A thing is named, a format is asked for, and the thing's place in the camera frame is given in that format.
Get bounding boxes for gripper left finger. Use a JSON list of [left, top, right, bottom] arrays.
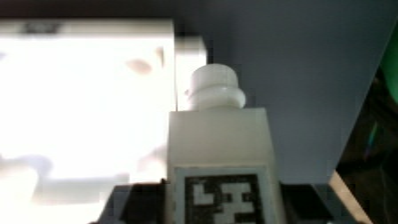
[[90, 180, 168, 224]]

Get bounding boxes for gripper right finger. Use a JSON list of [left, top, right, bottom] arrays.
[[282, 184, 335, 224]]

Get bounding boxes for white leg with tag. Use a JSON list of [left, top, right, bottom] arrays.
[[166, 64, 287, 224]]

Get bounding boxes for white square tabletop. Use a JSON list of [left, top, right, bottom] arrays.
[[0, 19, 207, 224]]

